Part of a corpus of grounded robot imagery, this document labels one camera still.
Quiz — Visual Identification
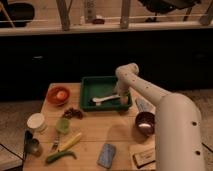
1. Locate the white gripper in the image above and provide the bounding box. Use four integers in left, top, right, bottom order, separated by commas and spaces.
114, 81, 129, 105

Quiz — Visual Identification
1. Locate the white dish brush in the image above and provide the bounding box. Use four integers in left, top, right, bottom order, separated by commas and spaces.
90, 94, 119, 106

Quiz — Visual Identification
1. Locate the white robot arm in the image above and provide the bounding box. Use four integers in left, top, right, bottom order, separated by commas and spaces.
115, 63, 206, 171

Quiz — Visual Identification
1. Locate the wooden block brush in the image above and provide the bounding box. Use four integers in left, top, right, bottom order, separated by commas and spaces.
133, 149, 155, 169

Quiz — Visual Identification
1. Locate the light blue cloth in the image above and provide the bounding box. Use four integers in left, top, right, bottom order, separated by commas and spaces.
135, 98, 153, 112

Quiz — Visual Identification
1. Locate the green plastic tray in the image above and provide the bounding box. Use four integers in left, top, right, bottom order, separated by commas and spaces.
79, 76, 132, 111

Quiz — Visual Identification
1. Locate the dark purple bowl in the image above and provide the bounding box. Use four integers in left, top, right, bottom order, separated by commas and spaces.
135, 112, 155, 136

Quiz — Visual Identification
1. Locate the bunch of dark grapes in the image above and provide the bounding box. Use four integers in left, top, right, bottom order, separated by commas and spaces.
63, 108, 83, 119

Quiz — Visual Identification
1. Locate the egg in bowl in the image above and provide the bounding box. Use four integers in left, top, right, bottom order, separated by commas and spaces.
56, 91, 66, 100

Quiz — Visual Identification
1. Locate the blue sponge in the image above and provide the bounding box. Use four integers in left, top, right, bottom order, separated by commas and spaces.
97, 143, 116, 169

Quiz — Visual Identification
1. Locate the green plastic cup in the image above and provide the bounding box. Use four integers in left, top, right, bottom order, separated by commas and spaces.
55, 118, 69, 134

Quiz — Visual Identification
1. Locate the orange bowl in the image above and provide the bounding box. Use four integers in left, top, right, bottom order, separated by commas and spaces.
46, 86, 70, 106

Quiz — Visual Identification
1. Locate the yellow corn cob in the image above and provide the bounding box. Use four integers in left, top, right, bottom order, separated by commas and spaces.
58, 133, 82, 151

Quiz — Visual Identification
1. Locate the wooden table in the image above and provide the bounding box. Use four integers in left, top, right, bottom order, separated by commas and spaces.
23, 83, 155, 171

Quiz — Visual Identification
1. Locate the small metal fork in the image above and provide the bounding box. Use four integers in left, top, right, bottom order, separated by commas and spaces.
51, 133, 60, 151

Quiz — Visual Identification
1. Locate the black office chair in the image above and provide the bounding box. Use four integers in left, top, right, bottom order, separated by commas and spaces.
138, 0, 201, 22

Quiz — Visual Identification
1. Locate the white cup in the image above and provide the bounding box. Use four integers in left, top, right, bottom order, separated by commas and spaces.
27, 113, 47, 132

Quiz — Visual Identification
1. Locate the green pepper toy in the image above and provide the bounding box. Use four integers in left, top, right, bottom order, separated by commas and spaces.
45, 151, 76, 164

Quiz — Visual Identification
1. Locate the metal measuring scoop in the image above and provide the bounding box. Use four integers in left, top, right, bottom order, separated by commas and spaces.
24, 131, 43, 158

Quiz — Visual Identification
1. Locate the dark chair at left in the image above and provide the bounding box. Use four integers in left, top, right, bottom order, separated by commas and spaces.
0, 0, 35, 28

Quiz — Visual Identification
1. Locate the black cable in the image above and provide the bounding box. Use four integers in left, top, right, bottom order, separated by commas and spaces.
201, 141, 213, 154

